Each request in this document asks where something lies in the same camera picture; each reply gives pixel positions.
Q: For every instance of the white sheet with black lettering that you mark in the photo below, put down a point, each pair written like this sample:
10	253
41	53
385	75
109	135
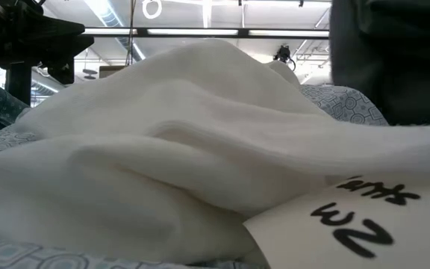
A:
293	239

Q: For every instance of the teal cloth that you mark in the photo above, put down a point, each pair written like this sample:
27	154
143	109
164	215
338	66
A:
394	63

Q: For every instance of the white cloth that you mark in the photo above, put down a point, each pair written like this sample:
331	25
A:
162	130

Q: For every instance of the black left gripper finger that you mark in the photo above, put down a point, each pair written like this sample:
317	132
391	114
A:
62	46
65	73

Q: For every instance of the black hanging camera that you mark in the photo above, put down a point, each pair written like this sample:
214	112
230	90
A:
283	54

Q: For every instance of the light blue patterned cloth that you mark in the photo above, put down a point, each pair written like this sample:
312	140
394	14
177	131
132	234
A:
345	104

